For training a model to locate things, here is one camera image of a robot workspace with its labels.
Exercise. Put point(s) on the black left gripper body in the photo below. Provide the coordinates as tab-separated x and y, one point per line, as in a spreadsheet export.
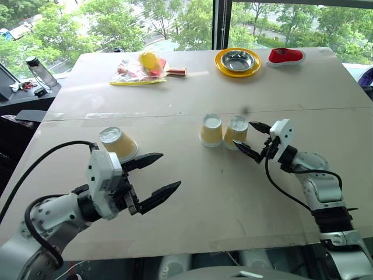
123	192

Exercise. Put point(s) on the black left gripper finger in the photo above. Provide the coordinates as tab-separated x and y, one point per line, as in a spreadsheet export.
142	161
158	196

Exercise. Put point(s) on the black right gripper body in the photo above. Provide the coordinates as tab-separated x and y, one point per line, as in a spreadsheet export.
269	148

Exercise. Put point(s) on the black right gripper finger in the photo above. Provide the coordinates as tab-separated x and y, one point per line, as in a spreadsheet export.
250	151
262	127

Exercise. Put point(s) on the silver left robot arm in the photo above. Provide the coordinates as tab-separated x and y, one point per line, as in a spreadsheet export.
55	213

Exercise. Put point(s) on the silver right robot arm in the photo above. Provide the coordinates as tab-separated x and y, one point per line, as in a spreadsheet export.
323	186

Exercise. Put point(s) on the yellow paper cup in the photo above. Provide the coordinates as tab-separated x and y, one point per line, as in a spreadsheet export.
210	132
121	144
234	135

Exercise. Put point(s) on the grey rounded shape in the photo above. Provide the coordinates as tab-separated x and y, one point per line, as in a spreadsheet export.
175	265

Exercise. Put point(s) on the stainless steel bowl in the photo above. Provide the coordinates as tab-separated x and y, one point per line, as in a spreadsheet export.
237	60

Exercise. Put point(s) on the red and white shoe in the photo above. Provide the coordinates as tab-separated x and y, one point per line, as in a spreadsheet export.
285	56

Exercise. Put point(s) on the yellow plastic plate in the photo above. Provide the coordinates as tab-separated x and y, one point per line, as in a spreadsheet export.
218	65

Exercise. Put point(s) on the clear plastic zip bag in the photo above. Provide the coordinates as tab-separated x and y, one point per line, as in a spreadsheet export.
128	76

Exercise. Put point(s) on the red table tennis paddle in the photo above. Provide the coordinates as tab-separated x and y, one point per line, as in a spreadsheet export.
175	70

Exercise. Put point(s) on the yellow plastic ball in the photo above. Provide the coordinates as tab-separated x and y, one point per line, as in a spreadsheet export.
148	59

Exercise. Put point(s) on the purple and white bag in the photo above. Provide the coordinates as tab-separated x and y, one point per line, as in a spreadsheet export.
366	77

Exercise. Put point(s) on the black side cabinet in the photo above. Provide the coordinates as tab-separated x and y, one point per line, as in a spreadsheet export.
26	100

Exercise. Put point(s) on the clear water bottle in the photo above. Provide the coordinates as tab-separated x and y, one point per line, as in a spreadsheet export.
43	73

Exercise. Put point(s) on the small red object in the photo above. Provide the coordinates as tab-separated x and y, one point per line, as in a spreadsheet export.
29	85

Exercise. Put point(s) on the small white object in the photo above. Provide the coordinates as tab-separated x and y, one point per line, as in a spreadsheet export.
16	87

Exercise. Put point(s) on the dark monitor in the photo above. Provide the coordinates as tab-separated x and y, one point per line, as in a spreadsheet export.
7	84

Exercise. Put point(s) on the white truck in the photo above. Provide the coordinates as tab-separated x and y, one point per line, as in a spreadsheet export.
16	32

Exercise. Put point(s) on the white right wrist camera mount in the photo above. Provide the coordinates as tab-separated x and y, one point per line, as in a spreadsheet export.
281	132

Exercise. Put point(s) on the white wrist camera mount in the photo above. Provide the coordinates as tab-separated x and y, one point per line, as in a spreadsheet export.
281	132
100	175

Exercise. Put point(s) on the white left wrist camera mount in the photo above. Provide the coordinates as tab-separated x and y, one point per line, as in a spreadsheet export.
100	175

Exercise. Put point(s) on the dark window frame post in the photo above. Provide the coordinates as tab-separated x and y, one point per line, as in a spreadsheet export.
222	23

